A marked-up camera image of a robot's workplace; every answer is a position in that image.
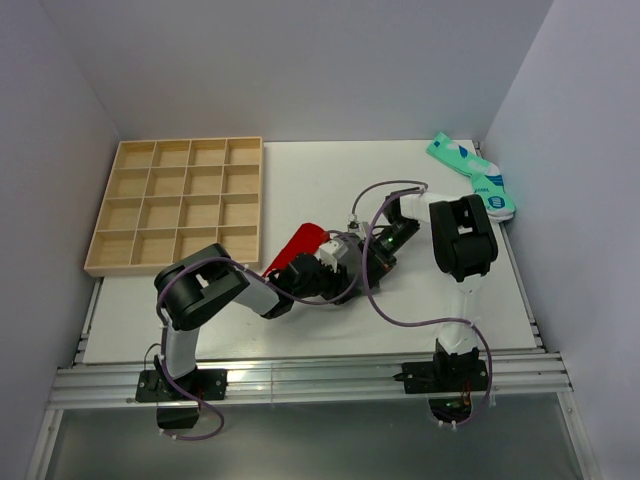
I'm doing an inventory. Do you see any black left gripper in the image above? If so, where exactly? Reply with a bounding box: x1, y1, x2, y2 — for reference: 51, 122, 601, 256
292, 256, 360, 305

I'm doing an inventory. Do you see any wooden compartment tray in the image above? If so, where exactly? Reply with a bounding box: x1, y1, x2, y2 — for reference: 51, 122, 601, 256
84, 137, 264, 277

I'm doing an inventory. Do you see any red Santa sock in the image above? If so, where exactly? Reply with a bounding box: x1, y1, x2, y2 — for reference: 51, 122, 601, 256
262, 222, 329, 277

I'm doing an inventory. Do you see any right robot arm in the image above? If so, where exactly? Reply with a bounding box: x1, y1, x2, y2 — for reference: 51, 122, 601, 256
361, 188, 498, 390

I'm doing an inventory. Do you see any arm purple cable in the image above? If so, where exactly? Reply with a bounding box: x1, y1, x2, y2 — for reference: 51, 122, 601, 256
155, 239, 374, 442
349, 179, 497, 427

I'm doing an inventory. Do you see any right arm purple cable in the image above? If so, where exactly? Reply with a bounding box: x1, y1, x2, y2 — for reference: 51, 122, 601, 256
349, 179, 497, 427

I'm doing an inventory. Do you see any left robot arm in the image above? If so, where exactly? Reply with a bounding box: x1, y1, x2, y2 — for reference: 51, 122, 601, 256
154, 243, 361, 399

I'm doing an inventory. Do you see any mint green patterned sock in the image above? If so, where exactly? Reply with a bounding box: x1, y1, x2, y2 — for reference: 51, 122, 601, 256
427, 133, 516, 222

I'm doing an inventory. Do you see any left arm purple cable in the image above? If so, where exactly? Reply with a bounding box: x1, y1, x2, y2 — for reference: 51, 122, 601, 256
155, 239, 374, 442

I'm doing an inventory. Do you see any aluminium frame rail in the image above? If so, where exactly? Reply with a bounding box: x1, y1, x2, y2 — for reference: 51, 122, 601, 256
45, 352, 573, 410

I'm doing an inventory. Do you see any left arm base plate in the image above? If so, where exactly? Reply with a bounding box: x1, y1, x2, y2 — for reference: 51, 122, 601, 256
135, 369, 227, 403

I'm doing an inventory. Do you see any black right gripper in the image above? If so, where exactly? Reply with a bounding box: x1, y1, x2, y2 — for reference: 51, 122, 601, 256
359, 218, 421, 289

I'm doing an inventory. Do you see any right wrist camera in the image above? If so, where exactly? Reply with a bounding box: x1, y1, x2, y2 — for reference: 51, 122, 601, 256
347, 213, 370, 239

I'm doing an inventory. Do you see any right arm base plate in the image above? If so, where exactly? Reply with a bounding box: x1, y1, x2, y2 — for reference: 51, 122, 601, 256
393, 357, 489, 394

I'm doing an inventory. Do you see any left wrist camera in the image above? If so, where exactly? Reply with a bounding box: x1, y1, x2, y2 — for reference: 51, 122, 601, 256
316, 239, 349, 269

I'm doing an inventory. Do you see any grey sock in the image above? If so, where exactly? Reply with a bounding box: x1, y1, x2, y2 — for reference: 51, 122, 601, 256
333, 233, 363, 295

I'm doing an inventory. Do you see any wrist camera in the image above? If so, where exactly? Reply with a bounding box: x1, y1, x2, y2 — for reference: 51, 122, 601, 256
316, 239, 349, 269
347, 213, 370, 239

